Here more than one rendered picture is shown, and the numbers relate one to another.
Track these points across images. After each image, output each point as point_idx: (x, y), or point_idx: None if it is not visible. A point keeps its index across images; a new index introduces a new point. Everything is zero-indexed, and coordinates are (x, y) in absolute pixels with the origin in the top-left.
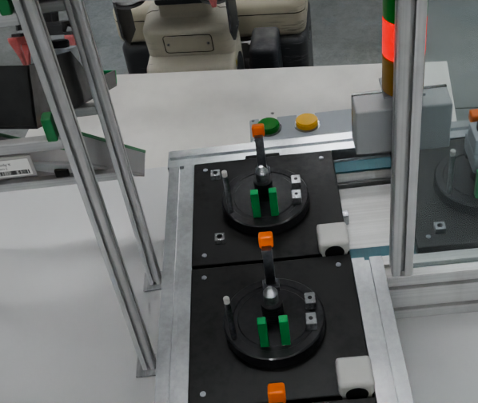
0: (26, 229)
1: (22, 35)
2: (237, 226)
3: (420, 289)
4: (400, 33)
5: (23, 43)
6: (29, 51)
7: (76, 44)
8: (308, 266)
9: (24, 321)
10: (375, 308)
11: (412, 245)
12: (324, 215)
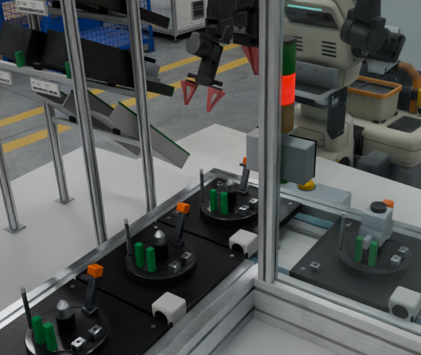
0: (123, 182)
1: (191, 82)
2: (200, 212)
3: (275, 299)
4: (259, 75)
5: (191, 87)
6: (192, 93)
7: (217, 97)
8: (214, 248)
9: (75, 220)
10: (229, 289)
11: (269, 256)
12: (255, 229)
